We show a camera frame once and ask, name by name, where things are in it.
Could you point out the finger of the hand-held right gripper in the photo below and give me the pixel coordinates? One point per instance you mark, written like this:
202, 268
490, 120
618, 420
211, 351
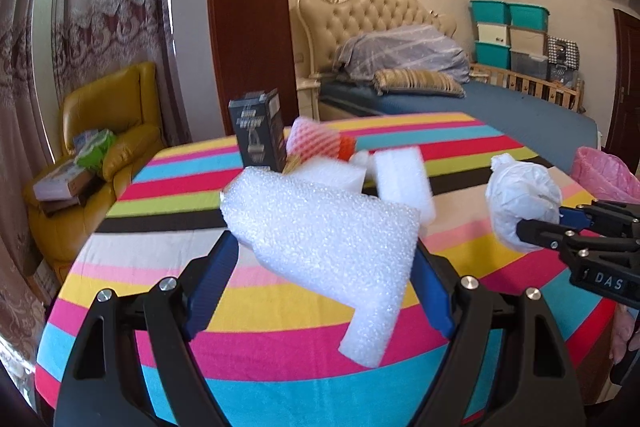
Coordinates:
575, 218
542, 232

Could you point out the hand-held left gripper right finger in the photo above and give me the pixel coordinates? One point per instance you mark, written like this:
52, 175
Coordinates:
432, 294

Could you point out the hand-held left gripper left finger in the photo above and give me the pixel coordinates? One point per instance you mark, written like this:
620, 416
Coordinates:
215, 287

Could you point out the white plastic bag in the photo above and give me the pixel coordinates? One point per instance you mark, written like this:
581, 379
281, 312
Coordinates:
520, 197

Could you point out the pink lined waste bin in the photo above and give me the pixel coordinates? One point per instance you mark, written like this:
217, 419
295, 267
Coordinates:
605, 172

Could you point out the white foam sheet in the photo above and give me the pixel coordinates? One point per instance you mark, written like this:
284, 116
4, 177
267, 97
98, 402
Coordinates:
402, 182
325, 232
340, 174

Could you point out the pink foam fruit net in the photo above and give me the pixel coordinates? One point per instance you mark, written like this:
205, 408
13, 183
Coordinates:
315, 142

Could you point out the person's right hand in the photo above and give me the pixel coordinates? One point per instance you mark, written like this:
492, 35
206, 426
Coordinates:
622, 332

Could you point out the blue mattress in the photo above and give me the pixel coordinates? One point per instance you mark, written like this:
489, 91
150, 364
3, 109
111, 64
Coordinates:
500, 117

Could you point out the rainbow striped tablecloth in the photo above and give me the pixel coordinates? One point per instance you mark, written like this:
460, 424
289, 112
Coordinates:
300, 382

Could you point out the dark bag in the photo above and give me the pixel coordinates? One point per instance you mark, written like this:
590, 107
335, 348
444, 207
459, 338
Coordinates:
564, 76

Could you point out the brown wooden door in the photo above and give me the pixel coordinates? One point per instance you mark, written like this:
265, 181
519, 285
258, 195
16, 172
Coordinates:
627, 82

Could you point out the yellow patterned flat box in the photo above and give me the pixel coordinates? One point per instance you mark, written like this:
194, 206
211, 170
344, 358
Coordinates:
293, 163

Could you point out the black product box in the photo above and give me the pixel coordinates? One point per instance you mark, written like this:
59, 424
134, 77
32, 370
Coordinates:
257, 132

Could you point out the grey storage bin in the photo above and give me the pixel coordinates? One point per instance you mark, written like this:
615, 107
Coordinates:
527, 63

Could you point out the checked bag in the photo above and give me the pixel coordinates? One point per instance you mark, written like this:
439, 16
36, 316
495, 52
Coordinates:
562, 52

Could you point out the brown flat carton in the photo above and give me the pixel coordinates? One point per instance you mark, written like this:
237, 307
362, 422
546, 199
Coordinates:
60, 206

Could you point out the green plastic bag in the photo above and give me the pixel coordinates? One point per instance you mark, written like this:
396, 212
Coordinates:
97, 149

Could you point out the teal storage bin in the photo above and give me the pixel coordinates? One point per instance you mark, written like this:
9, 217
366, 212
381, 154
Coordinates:
529, 16
490, 12
492, 55

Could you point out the beige storage bin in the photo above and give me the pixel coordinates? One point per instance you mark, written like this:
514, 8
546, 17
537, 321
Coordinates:
527, 41

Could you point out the white flat carton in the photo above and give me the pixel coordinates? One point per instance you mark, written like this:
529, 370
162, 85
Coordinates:
62, 179

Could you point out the striped pillow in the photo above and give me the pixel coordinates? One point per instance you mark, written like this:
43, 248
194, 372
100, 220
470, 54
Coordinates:
420, 83

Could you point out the yellow leather armchair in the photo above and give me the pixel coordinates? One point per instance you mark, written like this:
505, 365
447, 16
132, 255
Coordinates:
120, 117

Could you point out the light blue packet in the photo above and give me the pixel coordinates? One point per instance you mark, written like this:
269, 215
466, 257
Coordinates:
82, 141

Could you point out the white storage bin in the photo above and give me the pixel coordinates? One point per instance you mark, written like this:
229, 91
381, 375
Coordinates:
492, 33

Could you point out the cream nightstand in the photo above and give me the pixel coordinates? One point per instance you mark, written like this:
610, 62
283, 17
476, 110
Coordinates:
306, 99

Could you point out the grey blue duvet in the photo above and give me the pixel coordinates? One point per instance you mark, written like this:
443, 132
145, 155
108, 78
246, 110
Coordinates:
405, 52

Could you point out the pink lace curtain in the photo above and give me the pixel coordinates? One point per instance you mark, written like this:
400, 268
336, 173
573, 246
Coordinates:
25, 82
120, 7

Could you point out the cream tufted bed headboard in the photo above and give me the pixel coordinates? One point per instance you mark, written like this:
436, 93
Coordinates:
360, 17

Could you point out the brown wooden panel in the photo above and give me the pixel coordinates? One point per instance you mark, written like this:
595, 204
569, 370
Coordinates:
250, 7

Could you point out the wooden crib rail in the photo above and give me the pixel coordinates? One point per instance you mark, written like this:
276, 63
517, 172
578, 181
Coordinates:
525, 84

